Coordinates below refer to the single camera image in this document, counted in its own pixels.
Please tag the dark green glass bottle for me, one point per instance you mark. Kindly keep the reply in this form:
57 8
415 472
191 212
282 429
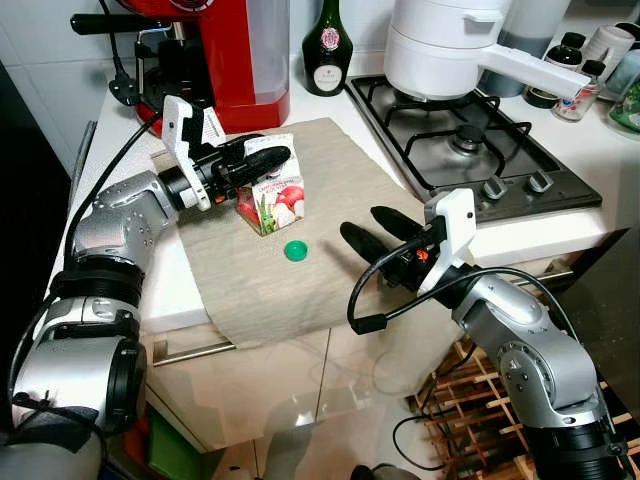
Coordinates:
327 50

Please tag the silver hob knob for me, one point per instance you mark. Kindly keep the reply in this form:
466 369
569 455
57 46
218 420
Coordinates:
494 189
538 182

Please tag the small clear bottle red label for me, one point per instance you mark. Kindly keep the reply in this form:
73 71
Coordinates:
582 95

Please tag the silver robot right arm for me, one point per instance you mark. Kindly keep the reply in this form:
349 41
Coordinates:
530 350

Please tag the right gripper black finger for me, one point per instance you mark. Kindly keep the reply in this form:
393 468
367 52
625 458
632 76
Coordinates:
362 245
396 224

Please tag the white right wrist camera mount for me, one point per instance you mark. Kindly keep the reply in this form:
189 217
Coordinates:
455 220

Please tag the green bottle cap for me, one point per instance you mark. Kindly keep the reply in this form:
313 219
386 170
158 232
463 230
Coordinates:
295 251

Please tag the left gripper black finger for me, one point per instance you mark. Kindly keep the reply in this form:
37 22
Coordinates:
262 155
248 182

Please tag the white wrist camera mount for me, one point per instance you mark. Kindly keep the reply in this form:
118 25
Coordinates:
455 220
180 125

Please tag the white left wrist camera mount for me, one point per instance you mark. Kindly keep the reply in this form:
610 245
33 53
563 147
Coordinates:
180 125

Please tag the beige cloth mat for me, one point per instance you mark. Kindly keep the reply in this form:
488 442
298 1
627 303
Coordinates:
260 290

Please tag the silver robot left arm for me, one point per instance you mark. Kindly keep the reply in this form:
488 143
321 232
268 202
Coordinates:
110 215

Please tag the dark bottle black cap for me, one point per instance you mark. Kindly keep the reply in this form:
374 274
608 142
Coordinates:
565 50

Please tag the green plastic crate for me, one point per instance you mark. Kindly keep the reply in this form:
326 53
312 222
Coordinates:
175 450

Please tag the white mug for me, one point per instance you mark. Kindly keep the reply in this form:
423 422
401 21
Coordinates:
610 45

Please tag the red coffee machine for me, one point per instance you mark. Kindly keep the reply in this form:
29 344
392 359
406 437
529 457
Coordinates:
235 70

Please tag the wooden wine rack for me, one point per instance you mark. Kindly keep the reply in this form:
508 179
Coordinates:
470 400

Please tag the beige kitchen cabinet white countertop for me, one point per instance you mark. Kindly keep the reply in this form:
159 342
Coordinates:
250 390

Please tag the small printed drink carton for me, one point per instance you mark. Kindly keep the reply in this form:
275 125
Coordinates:
275 205

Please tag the grey cylindrical container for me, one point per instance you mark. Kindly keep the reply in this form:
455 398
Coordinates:
530 25

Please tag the white barcode paper tag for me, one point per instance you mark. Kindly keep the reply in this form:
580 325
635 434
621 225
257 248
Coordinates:
213 125

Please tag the steel gas hob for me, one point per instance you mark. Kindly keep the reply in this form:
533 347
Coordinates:
460 140

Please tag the robot right leg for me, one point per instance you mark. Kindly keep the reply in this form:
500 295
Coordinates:
385 472

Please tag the red plastic crate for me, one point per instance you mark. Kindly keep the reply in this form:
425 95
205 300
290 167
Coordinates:
138 440

